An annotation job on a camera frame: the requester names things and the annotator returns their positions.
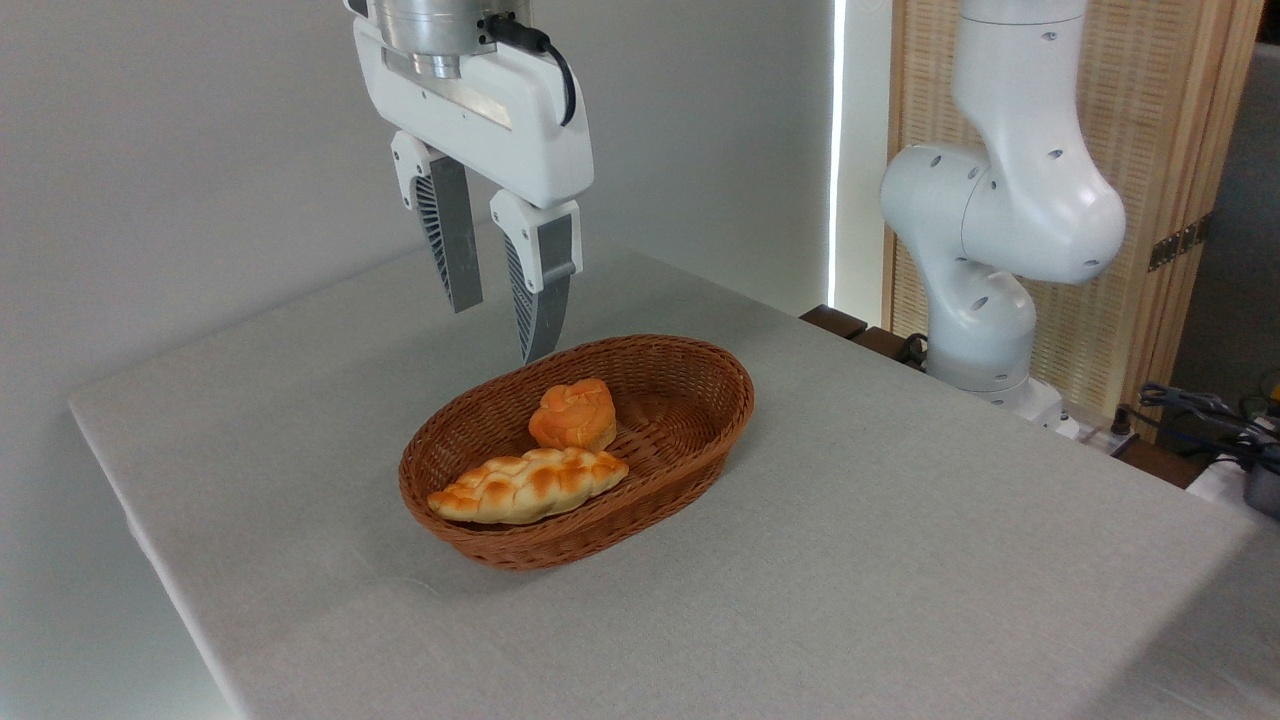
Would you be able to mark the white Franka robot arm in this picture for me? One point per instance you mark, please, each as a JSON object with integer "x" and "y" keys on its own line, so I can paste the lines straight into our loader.
{"x": 1010, "y": 190}

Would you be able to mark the brown wicker oval basket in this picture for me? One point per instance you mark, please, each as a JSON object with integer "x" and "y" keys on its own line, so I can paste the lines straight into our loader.
{"x": 690, "y": 400}

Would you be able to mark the dark brown wooden bench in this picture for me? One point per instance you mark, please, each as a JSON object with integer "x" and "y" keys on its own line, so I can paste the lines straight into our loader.
{"x": 835, "y": 321}

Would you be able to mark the bamboo folding screen panel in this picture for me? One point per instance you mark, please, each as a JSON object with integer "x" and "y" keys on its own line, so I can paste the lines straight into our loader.
{"x": 1160, "y": 130}

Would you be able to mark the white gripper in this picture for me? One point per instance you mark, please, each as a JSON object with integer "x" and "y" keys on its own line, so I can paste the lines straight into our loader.
{"x": 530, "y": 150}

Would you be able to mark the black screen hinge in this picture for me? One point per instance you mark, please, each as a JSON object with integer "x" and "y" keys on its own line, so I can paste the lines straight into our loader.
{"x": 1180, "y": 243}

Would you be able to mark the round orange bread bun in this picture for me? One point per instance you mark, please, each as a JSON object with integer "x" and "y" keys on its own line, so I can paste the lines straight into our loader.
{"x": 573, "y": 415}

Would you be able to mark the grey tablecloth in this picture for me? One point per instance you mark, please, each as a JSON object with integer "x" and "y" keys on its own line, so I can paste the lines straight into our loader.
{"x": 900, "y": 640}

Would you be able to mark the braided long bread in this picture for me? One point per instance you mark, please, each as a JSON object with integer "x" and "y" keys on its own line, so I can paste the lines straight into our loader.
{"x": 530, "y": 485}

